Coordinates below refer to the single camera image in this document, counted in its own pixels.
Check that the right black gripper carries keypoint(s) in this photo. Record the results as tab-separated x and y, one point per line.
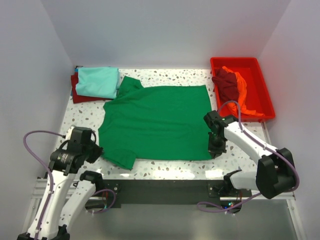
215	151

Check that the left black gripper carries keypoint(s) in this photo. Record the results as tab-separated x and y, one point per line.
98	152

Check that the green t-shirt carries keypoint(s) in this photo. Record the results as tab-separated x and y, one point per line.
155	123

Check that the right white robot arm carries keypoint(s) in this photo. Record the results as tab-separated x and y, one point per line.
276	172

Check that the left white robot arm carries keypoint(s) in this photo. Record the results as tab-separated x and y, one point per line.
57	212

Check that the folded dark red t-shirt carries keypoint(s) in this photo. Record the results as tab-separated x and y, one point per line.
76	98

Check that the orange t-shirt in bin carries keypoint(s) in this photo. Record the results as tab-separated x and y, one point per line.
242	94

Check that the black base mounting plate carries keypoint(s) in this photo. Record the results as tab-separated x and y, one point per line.
164	192

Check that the folded teal t-shirt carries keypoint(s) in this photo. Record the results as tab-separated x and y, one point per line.
98	82

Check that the red plastic bin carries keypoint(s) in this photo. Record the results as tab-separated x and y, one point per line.
258	97

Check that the maroon t-shirt in bin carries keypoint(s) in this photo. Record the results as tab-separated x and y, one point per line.
227	85

